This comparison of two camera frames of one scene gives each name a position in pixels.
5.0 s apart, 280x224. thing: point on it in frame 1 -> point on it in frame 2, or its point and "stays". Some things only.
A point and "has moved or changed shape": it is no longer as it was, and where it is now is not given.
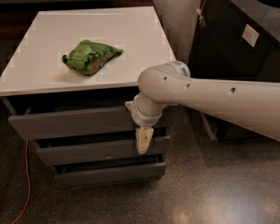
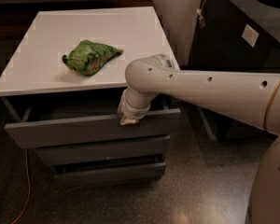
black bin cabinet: (242, 33) stays
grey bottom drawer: (109, 171) stays
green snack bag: (89, 57) stays
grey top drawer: (104, 120) has moved or changed shape
